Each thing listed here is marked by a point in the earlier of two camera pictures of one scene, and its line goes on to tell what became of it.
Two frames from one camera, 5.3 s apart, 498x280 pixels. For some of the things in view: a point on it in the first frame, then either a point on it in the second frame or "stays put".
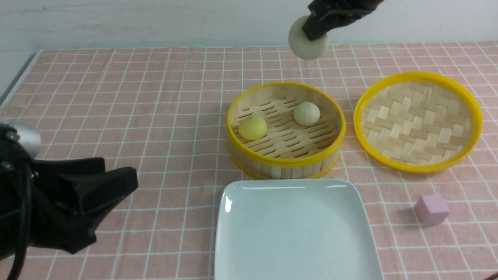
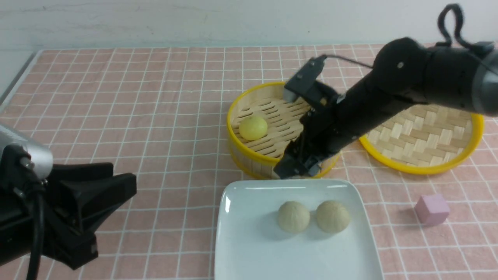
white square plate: (294, 229) stays put
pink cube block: (431, 209) stays put
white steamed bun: (307, 114) -> (293, 217)
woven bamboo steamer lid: (417, 122) stays put
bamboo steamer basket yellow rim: (284, 130) stays put
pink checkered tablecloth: (163, 112) stays put
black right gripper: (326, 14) -> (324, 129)
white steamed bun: (302, 47) -> (333, 216)
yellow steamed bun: (253, 128) stays put
